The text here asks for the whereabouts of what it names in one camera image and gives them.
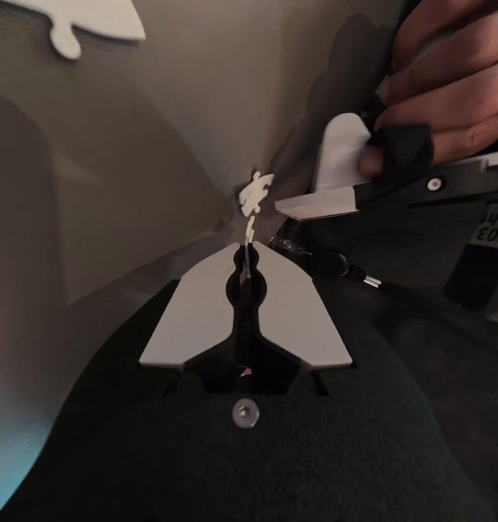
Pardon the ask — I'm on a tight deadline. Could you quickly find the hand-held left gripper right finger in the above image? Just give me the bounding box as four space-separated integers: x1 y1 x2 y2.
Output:
249 243 353 372

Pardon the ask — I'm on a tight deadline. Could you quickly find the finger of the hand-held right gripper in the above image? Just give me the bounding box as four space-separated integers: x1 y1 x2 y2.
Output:
275 185 365 222

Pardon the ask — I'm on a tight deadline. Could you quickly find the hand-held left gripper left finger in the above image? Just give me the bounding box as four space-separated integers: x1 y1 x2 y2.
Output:
139 243 246 372

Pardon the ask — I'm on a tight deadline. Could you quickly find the single white puzzle piece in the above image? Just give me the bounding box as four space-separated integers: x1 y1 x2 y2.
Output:
238 172 275 282

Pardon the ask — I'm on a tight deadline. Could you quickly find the puzzle pieces group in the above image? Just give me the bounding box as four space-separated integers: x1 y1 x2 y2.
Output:
1 0 148 60

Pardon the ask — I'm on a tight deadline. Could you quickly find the person's right hand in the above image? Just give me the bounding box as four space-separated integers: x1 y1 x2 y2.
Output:
359 0 498 177

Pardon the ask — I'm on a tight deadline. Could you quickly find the black lanyard with clip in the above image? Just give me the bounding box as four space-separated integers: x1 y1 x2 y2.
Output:
270 233 384 291

